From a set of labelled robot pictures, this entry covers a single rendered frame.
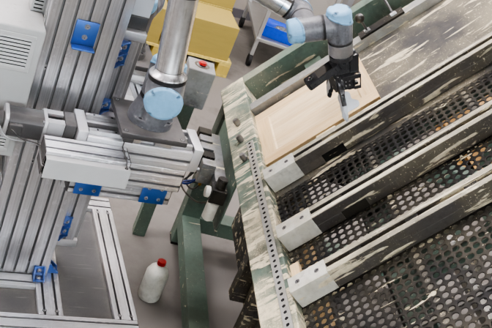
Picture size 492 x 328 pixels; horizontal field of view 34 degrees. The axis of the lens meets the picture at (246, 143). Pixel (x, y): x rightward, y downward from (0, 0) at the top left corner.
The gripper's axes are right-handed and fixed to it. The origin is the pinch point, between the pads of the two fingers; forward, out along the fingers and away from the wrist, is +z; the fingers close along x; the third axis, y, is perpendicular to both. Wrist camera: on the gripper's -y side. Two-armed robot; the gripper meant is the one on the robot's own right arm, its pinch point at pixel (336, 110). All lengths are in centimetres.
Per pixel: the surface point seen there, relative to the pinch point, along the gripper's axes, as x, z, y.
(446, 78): 6.8, 3.2, 41.9
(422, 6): 61, 6, 60
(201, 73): 92, 31, -26
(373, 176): -18.2, 14.9, 4.8
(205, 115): 229, 145, -7
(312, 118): 39.4, 29.8, 4.6
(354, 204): -21.4, 21.1, -2.9
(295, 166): 13.2, 28.8, -11.0
